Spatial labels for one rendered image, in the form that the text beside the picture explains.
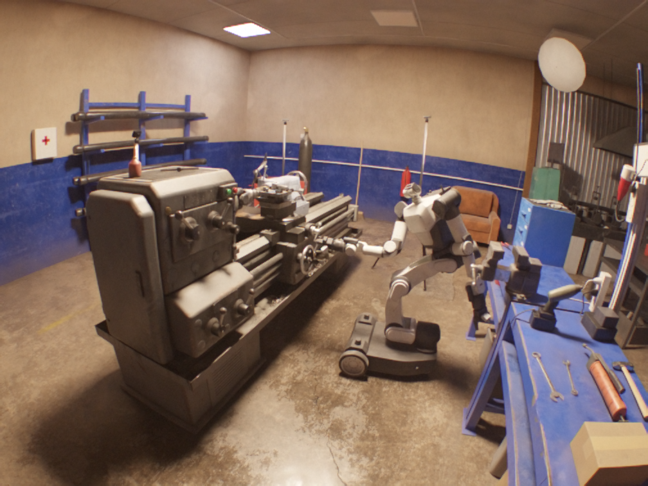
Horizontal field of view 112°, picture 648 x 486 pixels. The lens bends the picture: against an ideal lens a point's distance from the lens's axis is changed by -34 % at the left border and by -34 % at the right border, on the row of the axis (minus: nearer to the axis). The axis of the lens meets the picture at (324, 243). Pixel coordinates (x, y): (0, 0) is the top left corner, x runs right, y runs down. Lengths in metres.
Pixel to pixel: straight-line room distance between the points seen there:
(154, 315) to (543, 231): 2.34
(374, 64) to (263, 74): 2.39
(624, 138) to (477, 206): 2.79
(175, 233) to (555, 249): 2.30
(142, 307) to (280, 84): 6.17
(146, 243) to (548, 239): 2.34
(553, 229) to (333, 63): 5.36
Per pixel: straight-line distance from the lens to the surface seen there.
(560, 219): 2.44
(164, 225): 1.42
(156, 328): 1.54
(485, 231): 5.58
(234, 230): 1.71
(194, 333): 1.52
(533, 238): 2.42
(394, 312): 2.27
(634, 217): 1.69
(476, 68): 6.38
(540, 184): 5.57
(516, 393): 1.45
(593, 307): 1.84
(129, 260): 1.47
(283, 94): 7.11
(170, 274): 1.50
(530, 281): 1.80
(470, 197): 5.82
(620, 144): 5.71
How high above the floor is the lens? 1.53
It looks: 18 degrees down
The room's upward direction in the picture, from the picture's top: 4 degrees clockwise
